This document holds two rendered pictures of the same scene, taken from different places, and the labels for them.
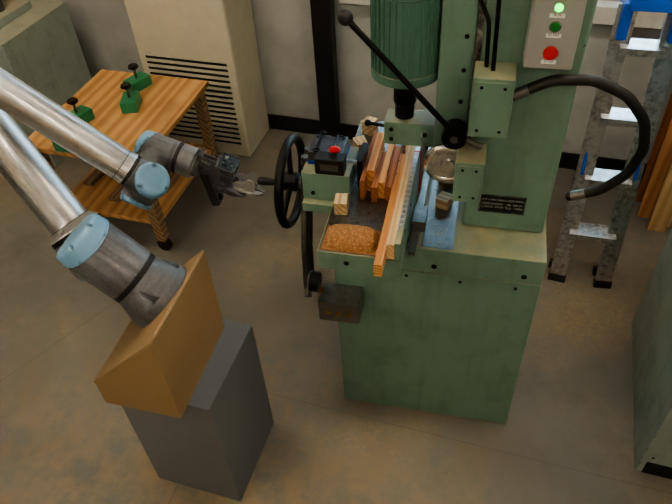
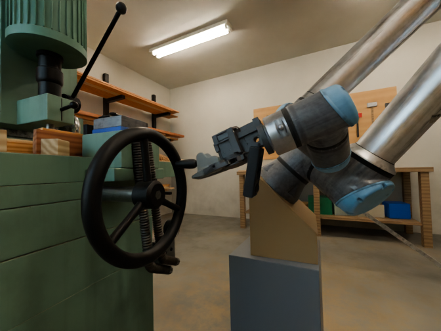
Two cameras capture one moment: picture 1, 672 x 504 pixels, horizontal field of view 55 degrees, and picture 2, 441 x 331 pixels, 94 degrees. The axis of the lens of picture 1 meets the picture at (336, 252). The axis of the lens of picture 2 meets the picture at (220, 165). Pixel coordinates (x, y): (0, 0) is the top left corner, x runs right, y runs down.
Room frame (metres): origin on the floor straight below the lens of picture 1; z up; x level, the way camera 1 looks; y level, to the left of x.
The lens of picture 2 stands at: (1.98, 0.32, 0.86)
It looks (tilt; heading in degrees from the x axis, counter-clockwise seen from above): 2 degrees up; 186
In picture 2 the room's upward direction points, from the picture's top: 1 degrees counter-clockwise
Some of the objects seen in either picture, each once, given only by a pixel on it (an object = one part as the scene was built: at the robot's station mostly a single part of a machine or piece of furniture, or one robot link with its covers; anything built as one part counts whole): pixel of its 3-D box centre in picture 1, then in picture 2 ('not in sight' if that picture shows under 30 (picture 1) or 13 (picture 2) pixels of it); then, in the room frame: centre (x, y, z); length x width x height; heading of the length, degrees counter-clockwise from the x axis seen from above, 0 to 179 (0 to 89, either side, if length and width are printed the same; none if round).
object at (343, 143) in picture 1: (328, 152); (125, 127); (1.44, 0.00, 0.99); 0.13 x 0.11 x 0.06; 165
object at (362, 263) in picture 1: (361, 187); (101, 169); (1.42, -0.09, 0.87); 0.61 x 0.30 x 0.06; 165
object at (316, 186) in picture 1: (331, 172); (123, 152); (1.45, 0.00, 0.91); 0.15 x 0.14 x 0.09; 165
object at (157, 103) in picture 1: (131, 150); not in sight; (2.50, 0.91, 0.32); 0.66 x 0.57 x 0.64; 161
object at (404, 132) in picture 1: (411, 130); (46, 115); (1.46, -0.23, 1.03); 0.14 x 0.07 x 0.09; 75
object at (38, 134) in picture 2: (369, 163); (85, 148); (1.45, -0.11, 0.93); 0.24 x 0.01 x 0.06; 165
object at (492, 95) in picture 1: (491, 100); (60, 81); (1.26, -0.38, 1.23); 0.09 x 0.08 x 0.15; 75
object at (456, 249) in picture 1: (443, 210); (24, 210); (1.43, -0.33, 0.76); 0.57 x 0.45 x 0.09; 75
